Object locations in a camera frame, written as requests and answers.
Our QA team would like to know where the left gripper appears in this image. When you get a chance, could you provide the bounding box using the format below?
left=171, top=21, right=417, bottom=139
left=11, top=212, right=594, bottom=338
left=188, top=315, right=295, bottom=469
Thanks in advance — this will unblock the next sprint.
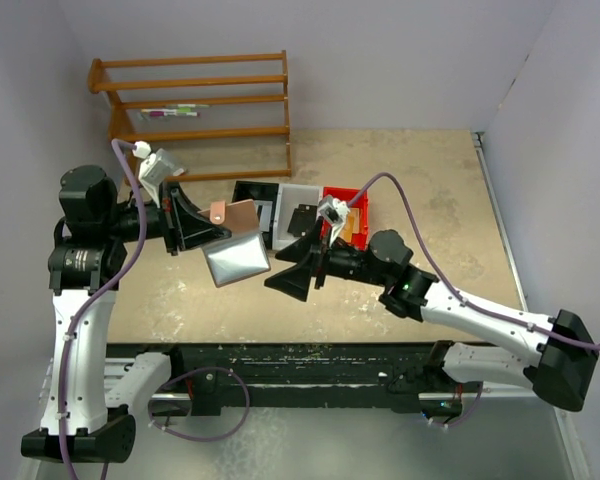
left=102, top=180, right=230, bottom=255

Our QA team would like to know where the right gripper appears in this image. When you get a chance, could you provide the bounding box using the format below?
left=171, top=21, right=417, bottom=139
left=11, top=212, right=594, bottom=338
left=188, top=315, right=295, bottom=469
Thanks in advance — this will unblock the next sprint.
left=265, top=217, right=389, bottom=301

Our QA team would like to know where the pink leather card holder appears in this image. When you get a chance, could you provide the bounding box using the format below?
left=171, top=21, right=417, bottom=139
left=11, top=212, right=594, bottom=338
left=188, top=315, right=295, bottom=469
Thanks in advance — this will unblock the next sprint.
left=200, top=199, right=271, bottom=288

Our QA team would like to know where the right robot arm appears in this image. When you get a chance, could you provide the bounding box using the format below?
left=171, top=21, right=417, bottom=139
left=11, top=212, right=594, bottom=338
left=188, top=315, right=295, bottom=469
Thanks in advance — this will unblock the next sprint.
left=264, top=230, right=599, bottom=412

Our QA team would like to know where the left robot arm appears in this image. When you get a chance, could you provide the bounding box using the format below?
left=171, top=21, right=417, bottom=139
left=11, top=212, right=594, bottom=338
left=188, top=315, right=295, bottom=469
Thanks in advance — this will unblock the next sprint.
left=21, top=165, right=231, bottom=464

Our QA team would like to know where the black VIP card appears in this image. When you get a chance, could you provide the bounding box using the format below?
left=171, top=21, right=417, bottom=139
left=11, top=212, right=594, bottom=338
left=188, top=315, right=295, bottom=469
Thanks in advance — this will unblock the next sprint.
left=287, top=204, right=317, bottom=238

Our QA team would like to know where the white magnetic stripe card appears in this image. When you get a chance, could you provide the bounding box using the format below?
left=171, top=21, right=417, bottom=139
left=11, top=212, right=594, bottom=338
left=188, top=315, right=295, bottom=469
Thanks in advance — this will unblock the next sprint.
left=254, top=200, right=274, bottom=232

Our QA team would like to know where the gold card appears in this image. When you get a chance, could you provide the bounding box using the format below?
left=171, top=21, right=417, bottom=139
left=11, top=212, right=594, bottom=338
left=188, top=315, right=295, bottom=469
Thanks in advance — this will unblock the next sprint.
left=340, top=208, right=361, bottom=241

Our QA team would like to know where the black plastic bin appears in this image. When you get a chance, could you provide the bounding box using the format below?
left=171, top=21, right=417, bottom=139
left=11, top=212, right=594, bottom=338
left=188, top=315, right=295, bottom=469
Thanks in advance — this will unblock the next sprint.
left=232, top=180, right=279, bottom=250

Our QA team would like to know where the red plastic bin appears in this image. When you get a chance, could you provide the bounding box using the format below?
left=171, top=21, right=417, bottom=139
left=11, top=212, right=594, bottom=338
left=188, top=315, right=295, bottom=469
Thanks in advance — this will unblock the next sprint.
left=322, top=186, right=369, bottom=250

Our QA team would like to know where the pink marker pen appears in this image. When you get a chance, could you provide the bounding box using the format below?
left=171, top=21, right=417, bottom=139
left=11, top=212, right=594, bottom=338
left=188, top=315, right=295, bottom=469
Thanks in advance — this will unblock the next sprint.
left=147, top=110, right=199, bottom=118

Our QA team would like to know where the green marker pen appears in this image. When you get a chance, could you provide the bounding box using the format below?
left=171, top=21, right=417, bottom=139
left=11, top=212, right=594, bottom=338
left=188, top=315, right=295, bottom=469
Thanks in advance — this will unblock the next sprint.
left=164, top=103, right=210, bottom=111

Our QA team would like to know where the wooden rack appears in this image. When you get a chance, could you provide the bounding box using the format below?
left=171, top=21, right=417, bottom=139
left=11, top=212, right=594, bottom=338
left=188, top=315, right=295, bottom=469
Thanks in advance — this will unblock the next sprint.
left=87, top=49, right=293, bottom=185

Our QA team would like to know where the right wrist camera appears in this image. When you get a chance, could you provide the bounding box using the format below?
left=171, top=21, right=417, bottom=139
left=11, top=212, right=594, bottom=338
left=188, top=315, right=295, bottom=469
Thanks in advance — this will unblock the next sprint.
left=317, top=195, right=350, bottom=247

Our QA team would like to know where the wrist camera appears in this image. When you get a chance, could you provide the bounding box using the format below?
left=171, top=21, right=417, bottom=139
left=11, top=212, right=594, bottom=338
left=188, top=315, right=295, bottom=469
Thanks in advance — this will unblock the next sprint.
left=132, top=141, right=186, bottom=206
left=317, top=195, right=350, bottom=247

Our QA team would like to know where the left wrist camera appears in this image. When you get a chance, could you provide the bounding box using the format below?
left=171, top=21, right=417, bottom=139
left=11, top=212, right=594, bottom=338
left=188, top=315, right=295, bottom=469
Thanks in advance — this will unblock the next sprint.
left=132, top=141, right=186, bottom=206

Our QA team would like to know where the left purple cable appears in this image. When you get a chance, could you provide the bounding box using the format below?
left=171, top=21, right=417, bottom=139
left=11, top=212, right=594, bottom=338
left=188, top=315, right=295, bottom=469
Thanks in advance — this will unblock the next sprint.
left=57, top=139, right=149, bottom=480

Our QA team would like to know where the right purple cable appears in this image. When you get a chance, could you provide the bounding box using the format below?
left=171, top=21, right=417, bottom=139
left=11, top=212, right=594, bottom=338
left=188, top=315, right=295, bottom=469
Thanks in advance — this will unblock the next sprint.
left=347, top=172, right=600, bottom=354

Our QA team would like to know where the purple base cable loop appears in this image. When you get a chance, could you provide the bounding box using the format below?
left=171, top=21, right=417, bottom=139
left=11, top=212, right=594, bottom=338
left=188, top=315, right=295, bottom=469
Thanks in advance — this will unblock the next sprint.
left=147, top=366, right=251, bottom=442

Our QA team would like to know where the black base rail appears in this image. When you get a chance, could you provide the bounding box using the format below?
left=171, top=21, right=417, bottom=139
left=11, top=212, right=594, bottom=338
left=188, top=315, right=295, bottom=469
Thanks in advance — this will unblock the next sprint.
left=106, top=342, right=479, bottom=417

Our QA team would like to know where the aluminium table edge rail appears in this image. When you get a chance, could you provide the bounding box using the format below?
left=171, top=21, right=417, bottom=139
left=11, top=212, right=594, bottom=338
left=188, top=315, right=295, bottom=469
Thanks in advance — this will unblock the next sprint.
left=471, top=132, right=593, bottom=479

